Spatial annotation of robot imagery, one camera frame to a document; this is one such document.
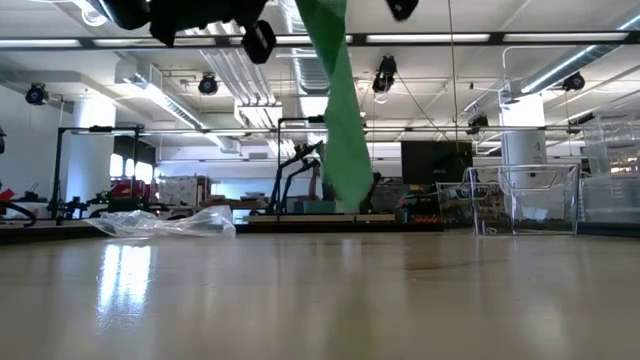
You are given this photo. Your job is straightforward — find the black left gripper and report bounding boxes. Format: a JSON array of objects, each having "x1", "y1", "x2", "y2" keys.
[{"x1": 148, "y1": 0, "x2": 277, "y2": 65}]

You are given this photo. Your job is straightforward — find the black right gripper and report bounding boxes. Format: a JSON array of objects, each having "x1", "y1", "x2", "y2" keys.
[{"x1": 384, "y1": 0, "x2": 420, "y2": 23}]

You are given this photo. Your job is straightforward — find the green elastic bandage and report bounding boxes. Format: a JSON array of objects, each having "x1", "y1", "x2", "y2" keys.
[{"x1": 294, "y1": 0, "x2": 375, "y2": 215}]

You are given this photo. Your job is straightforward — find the white patterned box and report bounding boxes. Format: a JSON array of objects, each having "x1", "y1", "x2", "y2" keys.
[{"x1": 158, "y1": 175, "x2": 211, "y2": 206}]

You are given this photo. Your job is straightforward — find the red tool cart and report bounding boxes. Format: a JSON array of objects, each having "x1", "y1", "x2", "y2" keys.
[{"x1": 108, "y1": 178, "x2": 154, "y2": 201}]

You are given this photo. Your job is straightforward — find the clear plastic bin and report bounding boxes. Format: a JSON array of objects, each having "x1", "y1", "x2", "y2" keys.
[{"x1": 435, "y1": 180, "x2": 501, "y2": 227}]

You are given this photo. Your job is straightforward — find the teal box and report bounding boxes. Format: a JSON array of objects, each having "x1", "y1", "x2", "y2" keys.
[{"x1": 301, "y1": 199, "x2": 332, "y2": 215}]

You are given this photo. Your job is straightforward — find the wooden station table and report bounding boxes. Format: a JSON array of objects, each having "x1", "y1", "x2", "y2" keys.
[{"x1": 247, "y1": 213, "x2": 397, "y2": 224}]

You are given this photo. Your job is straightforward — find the clear plastic zip bag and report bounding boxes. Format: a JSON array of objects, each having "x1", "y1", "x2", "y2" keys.
[{"x1": 464, "y1": 163, "x2": 581, "y2": 236}]

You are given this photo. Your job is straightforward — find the red black machine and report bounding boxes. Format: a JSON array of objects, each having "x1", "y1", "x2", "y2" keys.
[{"x1": 0, "y1": 187, "x2": 39, "y2": 227}]

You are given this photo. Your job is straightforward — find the stack of clear boxes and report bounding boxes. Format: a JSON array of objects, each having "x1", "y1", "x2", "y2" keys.
[{"x1": 579, "y1": 115, "x2": 640, "y2": 224}]

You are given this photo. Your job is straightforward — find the black ceiling-hung camera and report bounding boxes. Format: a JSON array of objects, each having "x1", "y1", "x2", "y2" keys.
[
  {"x1": 24, "y1": 82, "x2": 50, "y2": 107},
  {"x1": 371, "y1": 54, "x2": 399, "y2": 95},
  {"x1": 467, "y1": 113, "x2": 490, "y2": 136},
  {"x1": 562, "y1": 71, "x2": 587, "y2": 93},
  {"x1": 197, "y1": 72, "x2": 220, "y2": 97}
]

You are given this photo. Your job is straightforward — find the thin hanging cable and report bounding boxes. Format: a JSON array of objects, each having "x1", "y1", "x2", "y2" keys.
[{"x1": 446, "y1": 0, "x2": 460, "y2": 151}]

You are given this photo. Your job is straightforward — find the white ceiling duct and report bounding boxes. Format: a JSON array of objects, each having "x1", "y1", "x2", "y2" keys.
[{"x1": 113, "y1": 58, "x2": 241, "y2": 154}]

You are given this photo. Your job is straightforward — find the black overhead rail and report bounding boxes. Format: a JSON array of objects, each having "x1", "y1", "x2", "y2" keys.
[{"x1": 0, "y1": 30, "x2": 640, "y2": 49}]

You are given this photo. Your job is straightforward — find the silver ventilation duct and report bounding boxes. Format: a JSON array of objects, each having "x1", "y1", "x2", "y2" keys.
[
  {"x1": 519, "y1": 12, "x2": 640, "y2": 96},
  {"x1": 293, "y1": 47, "x2": 334, "y2": 96}
]

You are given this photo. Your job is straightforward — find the black station frame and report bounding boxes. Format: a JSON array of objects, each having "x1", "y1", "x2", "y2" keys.
[
  {"x1": 276, "y1": 114, "x2": 329, "y2": 217},
  {"x1": 49, "y1": 124, "x2": 147, "y2": 221}
]

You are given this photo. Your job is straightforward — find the black wall screen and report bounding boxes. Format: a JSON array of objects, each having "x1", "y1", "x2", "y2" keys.
[{"x1": 400, "y1": 140, "x2": 474, "y2": 186}]

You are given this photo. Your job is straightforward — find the black table frame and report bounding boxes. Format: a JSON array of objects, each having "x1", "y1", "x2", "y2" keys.
[{"x1": 0, "y1": 221, "x2": 640, "y2": 246}]

